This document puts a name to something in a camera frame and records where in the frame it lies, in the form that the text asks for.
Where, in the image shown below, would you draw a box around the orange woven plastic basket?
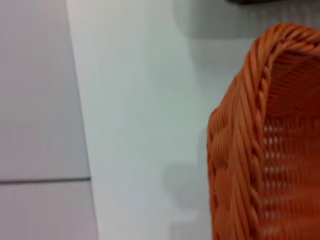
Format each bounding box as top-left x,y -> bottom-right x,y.
206,22 -> 320,240

